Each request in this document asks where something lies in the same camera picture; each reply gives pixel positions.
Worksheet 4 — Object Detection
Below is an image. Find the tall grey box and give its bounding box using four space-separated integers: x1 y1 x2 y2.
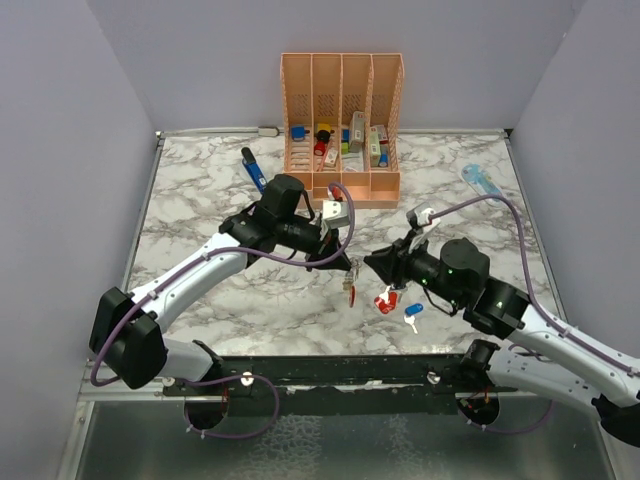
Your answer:
348 111 366 153

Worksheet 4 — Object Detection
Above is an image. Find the metal key holder red handle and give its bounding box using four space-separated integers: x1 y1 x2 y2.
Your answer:
342 259 361 308

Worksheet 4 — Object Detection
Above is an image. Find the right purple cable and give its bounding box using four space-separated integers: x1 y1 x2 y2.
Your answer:
424 193 640 435

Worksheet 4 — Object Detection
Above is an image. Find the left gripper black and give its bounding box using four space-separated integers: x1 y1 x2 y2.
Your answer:
276 218 352 272

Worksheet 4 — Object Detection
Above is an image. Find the blue key tag with key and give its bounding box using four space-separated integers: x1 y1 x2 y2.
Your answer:
404 303 424 335

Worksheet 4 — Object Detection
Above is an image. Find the white red box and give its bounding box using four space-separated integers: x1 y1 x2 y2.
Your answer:
369 124 389 168

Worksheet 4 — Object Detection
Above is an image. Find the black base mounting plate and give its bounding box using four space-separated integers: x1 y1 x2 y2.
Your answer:
163 354 499 416

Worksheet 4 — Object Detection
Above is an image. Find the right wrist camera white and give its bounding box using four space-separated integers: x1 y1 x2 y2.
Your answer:
406 202 440 253

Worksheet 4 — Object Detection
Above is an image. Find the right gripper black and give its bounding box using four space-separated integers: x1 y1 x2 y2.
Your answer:
364 228 466 307

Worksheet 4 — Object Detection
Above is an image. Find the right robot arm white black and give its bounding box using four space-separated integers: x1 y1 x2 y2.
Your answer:
364 238 639 446

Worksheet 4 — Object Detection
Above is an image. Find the blue black stapler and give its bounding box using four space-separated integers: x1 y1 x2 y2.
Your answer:
241 147 267 193

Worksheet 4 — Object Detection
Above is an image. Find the peach desk organizer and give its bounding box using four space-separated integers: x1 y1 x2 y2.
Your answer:
280 53 405 209

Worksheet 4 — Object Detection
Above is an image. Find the black red stamp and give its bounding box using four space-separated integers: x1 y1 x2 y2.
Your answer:
314 129 331 157

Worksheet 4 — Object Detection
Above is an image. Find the blue cube in organizer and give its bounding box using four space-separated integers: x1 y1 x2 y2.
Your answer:
290 125 309 142

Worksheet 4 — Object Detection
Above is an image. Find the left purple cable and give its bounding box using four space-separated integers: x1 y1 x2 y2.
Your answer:
89 182 357 440

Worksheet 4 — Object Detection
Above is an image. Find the white plug on rail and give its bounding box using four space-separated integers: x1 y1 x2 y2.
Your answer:
257 126 280 138

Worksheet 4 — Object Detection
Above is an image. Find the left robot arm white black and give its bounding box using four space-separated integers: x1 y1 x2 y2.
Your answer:
89 174 355 395

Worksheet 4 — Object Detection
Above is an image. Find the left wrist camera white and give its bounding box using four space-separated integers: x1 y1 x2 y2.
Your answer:
322 200 349 230

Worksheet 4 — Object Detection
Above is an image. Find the purple cable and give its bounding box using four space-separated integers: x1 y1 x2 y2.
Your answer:
424 193 640 435
89 182 357 440

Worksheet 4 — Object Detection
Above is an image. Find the aluminium frame rail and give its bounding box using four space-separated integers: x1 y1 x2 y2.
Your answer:
79 366 543 401

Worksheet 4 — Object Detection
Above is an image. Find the packaged blue toothbrush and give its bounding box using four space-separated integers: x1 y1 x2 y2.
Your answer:
461 163 503 206

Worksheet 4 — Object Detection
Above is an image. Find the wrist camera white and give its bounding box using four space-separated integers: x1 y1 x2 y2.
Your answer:
406 202 440 253
322 200 349 230

